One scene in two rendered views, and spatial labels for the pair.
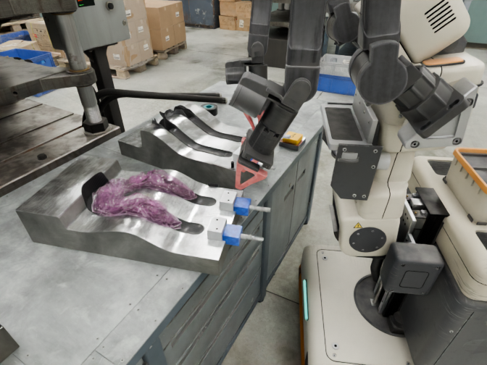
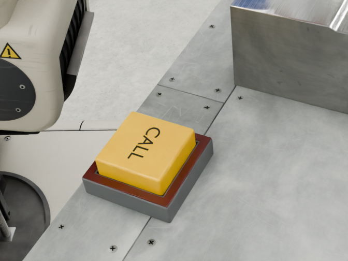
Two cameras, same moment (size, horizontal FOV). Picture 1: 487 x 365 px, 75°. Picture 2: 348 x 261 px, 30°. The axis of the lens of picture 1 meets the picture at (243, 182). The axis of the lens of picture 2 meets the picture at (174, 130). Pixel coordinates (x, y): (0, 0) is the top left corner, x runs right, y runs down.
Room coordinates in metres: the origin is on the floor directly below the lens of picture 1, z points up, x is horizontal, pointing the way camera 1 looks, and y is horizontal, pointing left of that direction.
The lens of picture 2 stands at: (1.44, -0.14, 1.21)
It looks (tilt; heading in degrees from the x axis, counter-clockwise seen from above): 45 degrees down; 185
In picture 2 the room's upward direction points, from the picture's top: 9 degrees counter-clockwise
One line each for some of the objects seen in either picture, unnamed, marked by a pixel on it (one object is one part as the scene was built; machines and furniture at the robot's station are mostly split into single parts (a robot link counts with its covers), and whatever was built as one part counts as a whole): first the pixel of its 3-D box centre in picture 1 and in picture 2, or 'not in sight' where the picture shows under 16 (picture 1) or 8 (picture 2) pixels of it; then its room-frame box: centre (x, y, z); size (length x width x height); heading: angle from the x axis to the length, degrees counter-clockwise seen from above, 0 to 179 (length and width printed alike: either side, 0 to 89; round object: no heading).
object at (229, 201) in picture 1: (246, 206); not in sight; (0.65, -0.01, 0.86); 0.13 x 0.05 x 0.05; 78
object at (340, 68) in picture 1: (346, 66); not in sight; (3.95, -1.24, 0.28); 0.61 x 0.41 x 0.15; 64
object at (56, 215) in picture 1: (141, 207); not in sight; (0.64, 0.27, 0.86); 0.50 x 0.26 x 0.11; 78
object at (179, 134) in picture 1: (196, 129); not in sight; (0.98, 0.16, 0.92); 0.35 x 0.16 x 0.09; 61
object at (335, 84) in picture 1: (343, 80); not in sight; (3.95, -1.24, 0.11); 0.61 x 0.41 x 0.22; 64
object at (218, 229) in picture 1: (236, 235); not in sight; (0.54, 0.02, 0.86); 0.13 x 0.05 x 0.05; 78
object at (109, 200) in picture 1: (140, 193); not in sight; (0.65, 0.27, 0.90); 0.26 x 0.18 x 0.08; 78
